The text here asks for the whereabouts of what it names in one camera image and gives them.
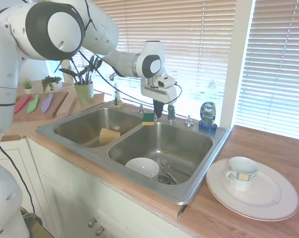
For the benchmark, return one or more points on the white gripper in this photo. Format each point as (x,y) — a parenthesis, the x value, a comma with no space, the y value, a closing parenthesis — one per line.
(159,94)

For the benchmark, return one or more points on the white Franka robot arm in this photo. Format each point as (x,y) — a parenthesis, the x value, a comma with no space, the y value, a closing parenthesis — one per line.
(6,124)

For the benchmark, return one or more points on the chrome kitchen faucet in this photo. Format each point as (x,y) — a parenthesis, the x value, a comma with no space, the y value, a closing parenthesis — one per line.
(112,76)

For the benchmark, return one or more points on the yellow green dish sponge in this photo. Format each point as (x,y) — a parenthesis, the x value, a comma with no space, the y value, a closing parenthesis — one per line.
(149,119)

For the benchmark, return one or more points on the chrome sink soap pump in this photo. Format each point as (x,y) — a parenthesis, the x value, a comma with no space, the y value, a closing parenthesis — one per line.
(140,109)

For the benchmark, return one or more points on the tan round bottle holder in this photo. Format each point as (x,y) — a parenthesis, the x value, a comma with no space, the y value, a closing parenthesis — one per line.
(117,105)

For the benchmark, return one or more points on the clear small soap bottle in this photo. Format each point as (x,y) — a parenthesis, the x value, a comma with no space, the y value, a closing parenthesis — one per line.
(117,95)

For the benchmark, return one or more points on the blue Dawn soap bottle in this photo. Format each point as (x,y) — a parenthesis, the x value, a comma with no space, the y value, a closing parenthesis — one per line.
(207,116)

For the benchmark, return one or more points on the clear window suction hook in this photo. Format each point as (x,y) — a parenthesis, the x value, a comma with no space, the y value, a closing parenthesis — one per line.
(212,84)

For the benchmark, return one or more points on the white ceramic bowl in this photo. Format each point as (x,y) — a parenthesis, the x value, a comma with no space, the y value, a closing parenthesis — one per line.
(142,167)

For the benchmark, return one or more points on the silver fork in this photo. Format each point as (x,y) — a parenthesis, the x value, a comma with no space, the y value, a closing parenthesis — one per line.
(174,168)

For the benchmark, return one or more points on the wide white window blind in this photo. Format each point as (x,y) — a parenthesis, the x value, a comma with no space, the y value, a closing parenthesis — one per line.
(189,49)

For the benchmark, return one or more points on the metal sink drain strainer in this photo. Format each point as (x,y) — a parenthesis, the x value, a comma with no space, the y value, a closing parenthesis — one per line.
(165,179)

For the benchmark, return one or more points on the stainless steel double sink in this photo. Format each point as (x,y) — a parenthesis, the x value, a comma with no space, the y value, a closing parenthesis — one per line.
(196,173)

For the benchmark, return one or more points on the green utensil holder cup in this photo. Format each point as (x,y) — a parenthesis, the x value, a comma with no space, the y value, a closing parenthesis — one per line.
(84,93)

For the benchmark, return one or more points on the light wooden board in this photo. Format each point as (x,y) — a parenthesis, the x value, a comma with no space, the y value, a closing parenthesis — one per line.
(72,107)

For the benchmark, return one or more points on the wooden knife block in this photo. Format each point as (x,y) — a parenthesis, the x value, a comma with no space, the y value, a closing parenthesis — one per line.
(58,104)

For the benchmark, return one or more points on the white patterned teacup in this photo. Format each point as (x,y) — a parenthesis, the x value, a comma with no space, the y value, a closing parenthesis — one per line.
(241,176)

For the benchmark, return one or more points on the purple plastic knife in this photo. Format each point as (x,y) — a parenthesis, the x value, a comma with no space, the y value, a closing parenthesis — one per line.
(47,102)

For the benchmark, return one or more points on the trailing green potted plant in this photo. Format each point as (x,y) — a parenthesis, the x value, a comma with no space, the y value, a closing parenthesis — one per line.
(50,81)

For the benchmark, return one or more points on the white kitchen cabinet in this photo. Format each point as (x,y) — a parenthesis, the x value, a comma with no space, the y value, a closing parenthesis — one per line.
(65,186)

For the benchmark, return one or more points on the narrow white window blind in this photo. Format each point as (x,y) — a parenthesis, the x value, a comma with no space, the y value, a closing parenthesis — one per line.
(278,74)

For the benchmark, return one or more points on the green plastic knife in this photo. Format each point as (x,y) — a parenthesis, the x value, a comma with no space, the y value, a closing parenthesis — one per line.
(33,104)

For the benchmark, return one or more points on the metal cabinet knob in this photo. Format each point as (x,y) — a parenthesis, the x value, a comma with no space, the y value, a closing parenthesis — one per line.
(92,222)
(100,230)

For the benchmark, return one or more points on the small potted succulent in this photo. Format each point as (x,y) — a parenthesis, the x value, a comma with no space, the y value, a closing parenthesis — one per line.
(27,85)

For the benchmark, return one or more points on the red plastic knife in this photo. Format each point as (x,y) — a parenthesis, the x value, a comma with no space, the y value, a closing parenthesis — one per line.
(22,104)

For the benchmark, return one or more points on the white dinner plate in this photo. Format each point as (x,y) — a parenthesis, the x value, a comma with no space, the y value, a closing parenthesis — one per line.
(275,203)

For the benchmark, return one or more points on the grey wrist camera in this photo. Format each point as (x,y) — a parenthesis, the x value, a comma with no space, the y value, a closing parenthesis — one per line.
(165,80)

